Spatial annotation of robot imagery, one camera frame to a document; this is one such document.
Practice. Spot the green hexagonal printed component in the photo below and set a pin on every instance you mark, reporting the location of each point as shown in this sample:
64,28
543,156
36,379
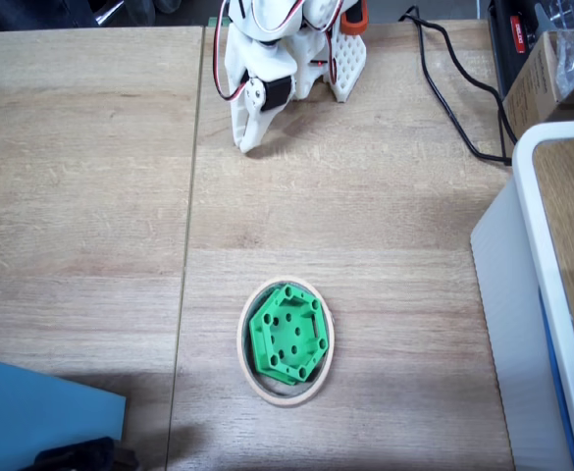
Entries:
286,338

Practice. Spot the orange black table clamp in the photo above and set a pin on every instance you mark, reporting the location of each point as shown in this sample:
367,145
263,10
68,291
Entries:
352,24

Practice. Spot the black office chair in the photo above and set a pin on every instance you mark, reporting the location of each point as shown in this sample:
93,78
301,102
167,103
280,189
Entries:
139,10

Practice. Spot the beige tape roll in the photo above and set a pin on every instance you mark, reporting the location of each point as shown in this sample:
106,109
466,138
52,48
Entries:
240,343

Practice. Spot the black electronic device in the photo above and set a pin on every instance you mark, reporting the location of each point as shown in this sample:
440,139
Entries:
505,49

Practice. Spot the person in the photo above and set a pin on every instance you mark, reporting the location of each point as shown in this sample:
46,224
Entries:
21,12

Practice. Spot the brown cardboard box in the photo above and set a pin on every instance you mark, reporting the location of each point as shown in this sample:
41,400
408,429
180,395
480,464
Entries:
532,88

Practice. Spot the white ribbed container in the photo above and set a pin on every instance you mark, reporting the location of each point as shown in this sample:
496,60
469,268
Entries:
512,343

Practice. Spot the blue sheet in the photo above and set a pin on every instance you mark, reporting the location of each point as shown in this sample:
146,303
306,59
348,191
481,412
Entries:
31,417

